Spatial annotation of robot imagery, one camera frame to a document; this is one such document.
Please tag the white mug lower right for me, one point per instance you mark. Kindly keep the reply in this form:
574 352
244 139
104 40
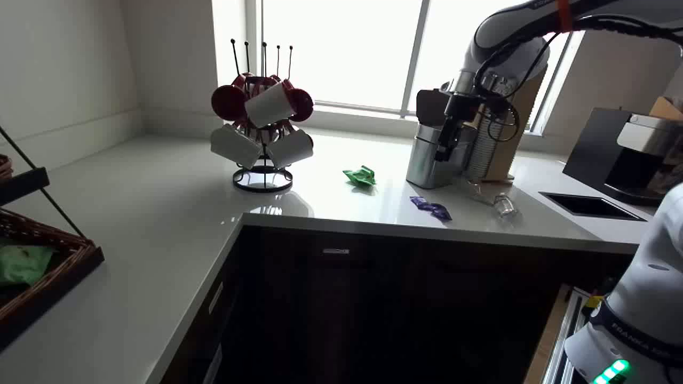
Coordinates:
293 147

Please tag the red mug left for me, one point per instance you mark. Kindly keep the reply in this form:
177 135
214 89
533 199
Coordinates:
229 102

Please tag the wooden cup dispenser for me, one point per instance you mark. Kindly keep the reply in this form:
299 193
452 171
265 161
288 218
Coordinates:
497 131

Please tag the red mug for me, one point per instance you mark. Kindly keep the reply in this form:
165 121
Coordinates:
299 101
229 102

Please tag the black metal shelf frame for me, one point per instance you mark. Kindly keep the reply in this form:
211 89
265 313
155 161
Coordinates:
32 179

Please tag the wicker basket tray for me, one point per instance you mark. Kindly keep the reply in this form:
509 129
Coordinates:
73 258

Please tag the purple wrapper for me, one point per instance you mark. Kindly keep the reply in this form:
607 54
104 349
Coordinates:
436 210

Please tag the green packet in basket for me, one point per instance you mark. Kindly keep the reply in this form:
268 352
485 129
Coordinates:
24 262

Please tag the window frame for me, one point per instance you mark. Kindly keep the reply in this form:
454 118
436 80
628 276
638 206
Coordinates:
360 59

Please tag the white mug upper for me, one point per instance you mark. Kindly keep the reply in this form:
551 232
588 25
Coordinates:
268 106

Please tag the black wire mug rack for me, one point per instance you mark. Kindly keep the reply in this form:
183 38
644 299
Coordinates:
263 176

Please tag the red mug right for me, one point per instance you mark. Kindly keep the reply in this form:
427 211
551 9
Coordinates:
299 101

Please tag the black coffee machine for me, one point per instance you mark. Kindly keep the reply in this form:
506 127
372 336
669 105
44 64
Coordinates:
630 157

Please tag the green crumpled wrapper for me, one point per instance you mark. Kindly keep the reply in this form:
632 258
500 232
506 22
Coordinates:
362 177

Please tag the silver metal canister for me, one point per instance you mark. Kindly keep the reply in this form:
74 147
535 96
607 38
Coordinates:
424 169

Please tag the dark wood cabinet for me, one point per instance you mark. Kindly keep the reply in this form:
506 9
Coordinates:
337 308

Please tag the white mug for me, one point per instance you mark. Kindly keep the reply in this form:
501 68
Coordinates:
268 106
293 147
233 146

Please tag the clear plastic bottle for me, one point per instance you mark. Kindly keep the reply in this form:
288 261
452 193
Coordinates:
497 199

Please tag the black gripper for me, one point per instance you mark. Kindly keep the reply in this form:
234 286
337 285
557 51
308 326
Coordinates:
458 109

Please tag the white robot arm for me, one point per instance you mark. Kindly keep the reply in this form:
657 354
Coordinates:
633 336

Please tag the white mug lower left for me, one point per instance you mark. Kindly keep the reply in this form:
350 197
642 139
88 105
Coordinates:
233 146

